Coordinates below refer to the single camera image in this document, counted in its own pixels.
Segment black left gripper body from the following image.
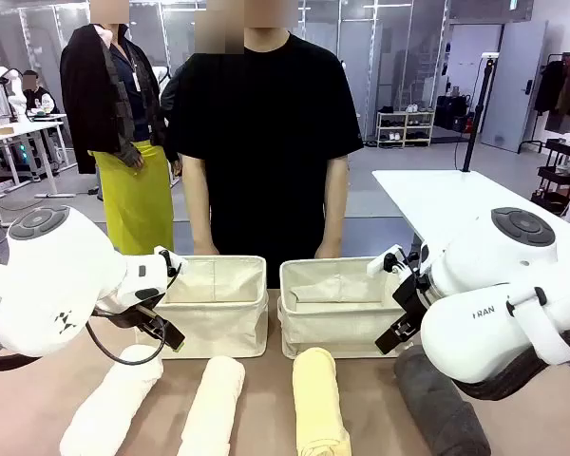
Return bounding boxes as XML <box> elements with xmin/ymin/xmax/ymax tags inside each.
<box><xmin>97</xmin><ymin>303</ymin><xmax>161</xmax><ymax>333</ymax></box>

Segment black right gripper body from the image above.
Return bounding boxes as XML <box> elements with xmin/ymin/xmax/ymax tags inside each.
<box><xmin>391</xmin><ymin>273</ymin><xmax>432</xmax><ymax>325</ymax></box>

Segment dark grey towel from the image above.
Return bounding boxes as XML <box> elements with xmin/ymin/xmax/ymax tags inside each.
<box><xmin>393</xmin><ymin>344</ymin><xmax>493</xmax><ymax>456</ymax></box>

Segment white towel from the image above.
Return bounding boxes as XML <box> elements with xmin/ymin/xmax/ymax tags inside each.
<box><xmin>177</xmin><ymin>355</ymin><xmax>247</xmax><ymax>456</ymax></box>
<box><xmin>59</xmin><ymin>344</ymin><xmax>165</xmax><ymax>456</ymax></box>

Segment yellow towel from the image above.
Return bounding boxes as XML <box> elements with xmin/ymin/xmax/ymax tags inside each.
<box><xmin>292</xmin><ymin>347</ymin><xmax>353</xmax><ymax>456</ymax></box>

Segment person's right forearm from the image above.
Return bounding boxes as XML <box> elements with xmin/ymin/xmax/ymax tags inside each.
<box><xmin>183</xmin><ymin>175</ymin><xmax>216</xmax><ymax>246</ymax></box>

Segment person's left forearm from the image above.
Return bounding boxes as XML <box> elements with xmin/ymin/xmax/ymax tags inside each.
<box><xmin>320</xmin><ymin>175</ymin><xmax>351</xmax><ymax>248</ymax></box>

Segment cream fabric basket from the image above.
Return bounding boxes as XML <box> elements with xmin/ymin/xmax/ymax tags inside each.
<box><xmin>276</xmin><ymin>256</ymin><xmax>417</xmax><ymax>360</ymax></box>
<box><xmin>140</xmin><ymin>255</ymin><xmax>270</xmax><ymax>360</ymax></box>

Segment large white table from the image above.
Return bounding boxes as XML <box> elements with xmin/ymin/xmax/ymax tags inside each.
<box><xmin>371</xmin><ymin>169</ymin><xmax>570</xmax><ymax>253</ymax></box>

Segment person in yellow apron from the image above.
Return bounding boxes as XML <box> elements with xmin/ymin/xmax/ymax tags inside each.
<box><xmin>59</xmin><ymin>0</ymin><xmax>177</xmax><ymax>257</ymax></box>

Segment white shoe rack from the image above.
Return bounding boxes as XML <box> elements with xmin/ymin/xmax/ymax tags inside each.
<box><xmin>375</xmin><ymin>104</ymin><xmax>436</xmax><ymax>149</ymax></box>

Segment black suitcases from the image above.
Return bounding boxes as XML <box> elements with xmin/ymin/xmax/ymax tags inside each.
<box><xmin>433</xmin><ymin>93</ymin><xmax>472</xmax><ymax>133</ymax></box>

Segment black clothes rack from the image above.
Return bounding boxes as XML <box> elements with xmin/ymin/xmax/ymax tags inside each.
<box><xmin>517</xmin><ymin>50</ymin><xmax>570</xmax><ymax>156</ymax></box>

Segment person in dark jacket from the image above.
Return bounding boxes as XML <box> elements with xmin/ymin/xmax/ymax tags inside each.
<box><xmin>160</xmin><ymin>9</ymin><xmax>244</xmax><ymax>176</ymax></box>

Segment person in black t-shirt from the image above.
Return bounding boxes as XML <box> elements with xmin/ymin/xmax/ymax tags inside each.
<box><xmin>163</xmin><ymin>0</ymin><xmax>365</xmax><ymax>289</ymax></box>

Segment white desk with legs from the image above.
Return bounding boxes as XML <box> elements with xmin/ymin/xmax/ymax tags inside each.
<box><xmin>0</xmin><ymin>112</ymin><xmax>77</xmax><ymax>225</ymax></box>

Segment grey-blue door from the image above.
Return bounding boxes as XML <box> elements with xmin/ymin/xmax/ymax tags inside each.
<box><xmin>479</xmin><ymin>20</ymin><xmax>550</xmax><ymax>154</ymax></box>

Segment seated person in varsity jacket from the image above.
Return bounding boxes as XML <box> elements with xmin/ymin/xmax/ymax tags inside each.
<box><xmin>21</xmin><ymin>69</ymin><xmax>61</xmax><ymax>116</ymax></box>

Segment black hanging coat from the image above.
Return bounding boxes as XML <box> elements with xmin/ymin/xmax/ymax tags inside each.
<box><xmin>533</xmin><ymin>60</ymin><xmax>566</xmax><ymax>115</ymax></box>

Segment small white background robot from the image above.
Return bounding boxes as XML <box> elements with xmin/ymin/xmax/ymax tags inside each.
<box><xmin>0</xmin><ymin>66</ymin><xmax>26</xmax><ymax>120</ymax></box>

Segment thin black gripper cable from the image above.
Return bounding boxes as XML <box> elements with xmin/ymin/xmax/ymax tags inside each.
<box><xmin>85</xmin><ymin>316</ymin><xmax>167</xmax><ymax>367</ymax></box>

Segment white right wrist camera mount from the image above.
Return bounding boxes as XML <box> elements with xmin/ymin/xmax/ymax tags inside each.
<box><xmin>366</xmin><ymin>243</ymin><xmax>406</xmax><ymax>277</ymax></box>

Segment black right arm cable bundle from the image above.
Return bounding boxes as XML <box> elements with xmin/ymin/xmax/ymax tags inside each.
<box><xmin>450</xmin><ymin>321</ymin><xmax>570</xmax><ymax>403</ymax></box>

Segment white velcro strap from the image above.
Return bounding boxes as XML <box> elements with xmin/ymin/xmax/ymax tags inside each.
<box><xmin>504</xmin><ymin>284</ymin><xmax>570</xmax><ymax>367</ymax></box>

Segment black camera stand pole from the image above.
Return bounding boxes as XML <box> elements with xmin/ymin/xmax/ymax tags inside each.
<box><xmin>461</xmin><ymin>52</ymin><xmax>501</xmax><ymax>174</ymax></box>

